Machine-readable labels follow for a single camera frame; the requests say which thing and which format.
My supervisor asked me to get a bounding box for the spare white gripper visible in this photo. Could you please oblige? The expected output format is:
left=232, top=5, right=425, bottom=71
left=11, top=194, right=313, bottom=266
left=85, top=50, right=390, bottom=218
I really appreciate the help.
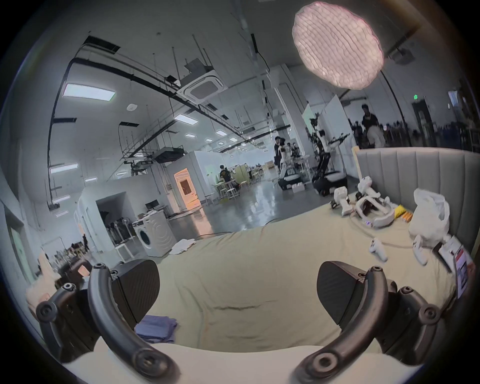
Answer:
left=355, top=176, right=391, bottom=205
left=330, top=187, right=354, bottom=217

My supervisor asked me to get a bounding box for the black phone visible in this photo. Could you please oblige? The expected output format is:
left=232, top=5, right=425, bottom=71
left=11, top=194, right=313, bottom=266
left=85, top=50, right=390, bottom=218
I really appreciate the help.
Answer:
left=432, top=242, right=454, bottom=273

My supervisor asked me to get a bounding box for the round studio lamp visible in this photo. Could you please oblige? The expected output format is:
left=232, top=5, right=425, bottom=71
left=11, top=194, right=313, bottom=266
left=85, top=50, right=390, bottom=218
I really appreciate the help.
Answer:
left=292, top=1, right=411, bottom=148

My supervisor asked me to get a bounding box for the white cloth on floor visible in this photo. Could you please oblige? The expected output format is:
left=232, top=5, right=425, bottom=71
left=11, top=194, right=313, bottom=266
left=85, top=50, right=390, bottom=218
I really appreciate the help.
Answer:
left=168, top=238, right=198, bottom=256

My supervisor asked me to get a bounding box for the small white table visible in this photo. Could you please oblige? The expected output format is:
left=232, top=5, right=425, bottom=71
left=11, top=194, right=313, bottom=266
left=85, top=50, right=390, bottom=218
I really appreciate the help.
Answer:
left=113, top=240, right=138, bottom=263

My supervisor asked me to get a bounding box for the grey padded headboard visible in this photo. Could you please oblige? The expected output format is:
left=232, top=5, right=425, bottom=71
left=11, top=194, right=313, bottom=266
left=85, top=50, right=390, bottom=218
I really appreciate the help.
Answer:
left=354, top=147, right=480, bottom=259

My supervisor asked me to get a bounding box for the dark blue garment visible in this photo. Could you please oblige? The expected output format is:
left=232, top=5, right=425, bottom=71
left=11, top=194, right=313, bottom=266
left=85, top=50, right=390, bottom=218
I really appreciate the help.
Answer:
left=134, top=314, right=178, bottom=344

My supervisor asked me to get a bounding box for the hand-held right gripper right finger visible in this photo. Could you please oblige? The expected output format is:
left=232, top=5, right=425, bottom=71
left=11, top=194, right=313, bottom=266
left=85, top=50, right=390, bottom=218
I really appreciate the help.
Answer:
left=293, top=260, right=442, bottom=380

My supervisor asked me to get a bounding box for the white hand controller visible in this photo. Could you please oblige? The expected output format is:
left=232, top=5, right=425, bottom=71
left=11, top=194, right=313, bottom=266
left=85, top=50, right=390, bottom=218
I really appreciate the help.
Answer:
left=369, top=238, right=389, bottom=262
left=412, top=234, right=428, bottom=266

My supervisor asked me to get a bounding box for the white plastic bag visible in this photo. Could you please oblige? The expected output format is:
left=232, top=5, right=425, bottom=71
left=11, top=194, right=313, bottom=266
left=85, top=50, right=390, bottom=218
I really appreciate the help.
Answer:
left=408, top=188, right=451, bottom=242

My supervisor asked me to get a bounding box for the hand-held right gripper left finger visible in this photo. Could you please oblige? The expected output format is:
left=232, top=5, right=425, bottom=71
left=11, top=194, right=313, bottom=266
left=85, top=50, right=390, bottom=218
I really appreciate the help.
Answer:
left=35, top=258, right=181, bottom=382

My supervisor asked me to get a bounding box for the card with red label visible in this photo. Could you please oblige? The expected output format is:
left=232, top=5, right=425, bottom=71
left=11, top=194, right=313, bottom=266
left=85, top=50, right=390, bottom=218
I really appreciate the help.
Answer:
left=439, top=235, right=476, bottom=299

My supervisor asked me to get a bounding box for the white headset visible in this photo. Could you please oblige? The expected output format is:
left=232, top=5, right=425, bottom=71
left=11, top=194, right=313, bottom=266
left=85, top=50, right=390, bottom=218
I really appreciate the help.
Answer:
left=355, top=195, right=397, bottom=229

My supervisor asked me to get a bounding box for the bed with beige sheet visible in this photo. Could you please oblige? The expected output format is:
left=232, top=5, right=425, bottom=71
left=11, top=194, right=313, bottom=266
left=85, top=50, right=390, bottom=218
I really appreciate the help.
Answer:
left=133, top=202, right=467, bottom=355

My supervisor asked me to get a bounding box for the white washing machine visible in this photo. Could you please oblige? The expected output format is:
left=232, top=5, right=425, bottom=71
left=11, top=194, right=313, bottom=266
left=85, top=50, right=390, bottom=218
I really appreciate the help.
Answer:
left=132, top=209, right=178, bottom=258

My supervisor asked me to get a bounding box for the black wheeled robot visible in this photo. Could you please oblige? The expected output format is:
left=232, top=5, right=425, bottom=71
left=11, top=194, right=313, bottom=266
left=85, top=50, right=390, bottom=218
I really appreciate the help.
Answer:
left=305, top=112, right=352, bottom=196

